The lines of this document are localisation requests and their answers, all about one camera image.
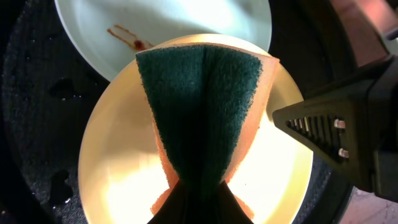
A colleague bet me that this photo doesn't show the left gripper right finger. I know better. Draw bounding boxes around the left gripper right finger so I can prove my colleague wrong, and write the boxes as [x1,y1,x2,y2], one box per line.
[217,181,252,224]

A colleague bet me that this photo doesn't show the light blue plate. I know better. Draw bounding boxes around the light blue plate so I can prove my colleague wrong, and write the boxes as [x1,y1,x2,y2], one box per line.
[55,0,272,81]

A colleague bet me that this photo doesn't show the yellow plate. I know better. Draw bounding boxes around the yellow plate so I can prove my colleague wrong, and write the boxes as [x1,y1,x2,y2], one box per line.
[78,37,313,223]

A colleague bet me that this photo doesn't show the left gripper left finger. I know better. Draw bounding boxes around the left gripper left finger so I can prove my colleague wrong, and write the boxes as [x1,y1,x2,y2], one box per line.
[147,180,187,224]

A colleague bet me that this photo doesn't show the green yellow sponge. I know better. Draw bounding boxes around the green yellow sponge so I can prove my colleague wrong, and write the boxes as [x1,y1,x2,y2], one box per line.
[136,43,279,223]

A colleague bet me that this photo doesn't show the round black tray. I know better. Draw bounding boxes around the round black tray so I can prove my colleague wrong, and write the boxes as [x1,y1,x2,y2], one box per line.
[1,1,345,223]

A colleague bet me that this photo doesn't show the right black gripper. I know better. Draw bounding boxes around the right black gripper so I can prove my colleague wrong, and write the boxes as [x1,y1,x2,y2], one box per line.
[272,57,397,202]

